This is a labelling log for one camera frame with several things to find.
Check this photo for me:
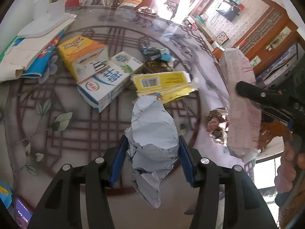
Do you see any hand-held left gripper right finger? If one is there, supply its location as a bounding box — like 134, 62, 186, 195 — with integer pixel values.
177, 135, 274, 229

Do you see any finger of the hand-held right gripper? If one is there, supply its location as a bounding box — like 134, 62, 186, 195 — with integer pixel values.
253, 101, 296, 125
235, 81, 299, 112

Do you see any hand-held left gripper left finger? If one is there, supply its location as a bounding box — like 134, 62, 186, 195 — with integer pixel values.
28, 135, 129, 229

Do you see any pink tissue packet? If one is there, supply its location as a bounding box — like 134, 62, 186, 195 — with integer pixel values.
219, 48, 262, 164

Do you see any white paper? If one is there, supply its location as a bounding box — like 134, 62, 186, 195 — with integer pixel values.
124, 95, 180, 209

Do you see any brown cigarette box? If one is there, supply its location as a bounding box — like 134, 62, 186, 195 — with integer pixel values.
142, 61, 175, 74

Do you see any blue wrapper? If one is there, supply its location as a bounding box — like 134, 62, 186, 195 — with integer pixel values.
141, 45, 175, 62

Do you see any person's right forearm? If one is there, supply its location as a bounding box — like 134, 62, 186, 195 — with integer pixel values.
274, 170, 305, 229

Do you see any person's right hand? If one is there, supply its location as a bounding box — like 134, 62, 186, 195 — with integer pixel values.
274, 139, 305, 194

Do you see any blue door poster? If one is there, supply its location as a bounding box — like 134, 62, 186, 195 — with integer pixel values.
255, 43, 298, 85

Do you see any crumpled pink brown wrapper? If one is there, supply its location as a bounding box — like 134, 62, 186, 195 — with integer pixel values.
206, 107, 231, 146

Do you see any framed geometric pattern picture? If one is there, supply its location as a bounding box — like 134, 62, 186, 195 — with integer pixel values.
216, 32, 229, 45

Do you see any wooden television cabinet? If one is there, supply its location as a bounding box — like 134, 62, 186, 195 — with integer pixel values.
185, 14, 226, 59

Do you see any white blue milk carton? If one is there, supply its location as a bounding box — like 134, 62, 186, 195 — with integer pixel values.
77, 51, 144, 113

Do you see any flat yellow box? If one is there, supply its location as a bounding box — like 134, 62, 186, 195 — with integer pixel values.
131, 71, 199, 104

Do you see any green tissue box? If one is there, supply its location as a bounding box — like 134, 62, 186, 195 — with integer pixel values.
195, 14, 209, 24

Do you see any phone with timer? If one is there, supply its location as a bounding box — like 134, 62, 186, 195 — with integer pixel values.
13, 197, 34, 228

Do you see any blue plastic toy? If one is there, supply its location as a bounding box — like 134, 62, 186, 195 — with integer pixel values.
0, 181, 13, 210

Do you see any yellow carton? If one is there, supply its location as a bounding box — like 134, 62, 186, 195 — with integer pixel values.
58, 36, 108, 83

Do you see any blue children's book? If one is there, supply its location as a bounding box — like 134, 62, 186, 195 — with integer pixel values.
20, 30, 66, 79

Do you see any brown dish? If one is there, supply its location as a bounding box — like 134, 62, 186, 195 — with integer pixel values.
137, 6, 158, 15

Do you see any stack of white papers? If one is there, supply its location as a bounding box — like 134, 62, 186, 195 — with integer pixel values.
0, 17, 77, 83

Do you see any white plastic container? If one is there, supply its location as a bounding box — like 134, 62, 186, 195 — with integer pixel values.
18, 0, 77, 39

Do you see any green book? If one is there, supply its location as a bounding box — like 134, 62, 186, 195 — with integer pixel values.
0, 36, 18, 58

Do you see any red bag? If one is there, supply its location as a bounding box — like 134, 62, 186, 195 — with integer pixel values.
65, 0, 83, 8

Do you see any small bamboo wall painting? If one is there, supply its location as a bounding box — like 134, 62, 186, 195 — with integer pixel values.
248, 55, 260, 68

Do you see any long wall scroll painting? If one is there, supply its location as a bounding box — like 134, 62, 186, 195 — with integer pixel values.
266, 26, 292, 51

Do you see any wall television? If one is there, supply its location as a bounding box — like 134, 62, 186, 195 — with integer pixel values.
216, 0, 241, 22

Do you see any wall shelf with items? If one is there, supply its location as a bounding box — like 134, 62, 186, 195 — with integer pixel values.
225, 0, 246, 10

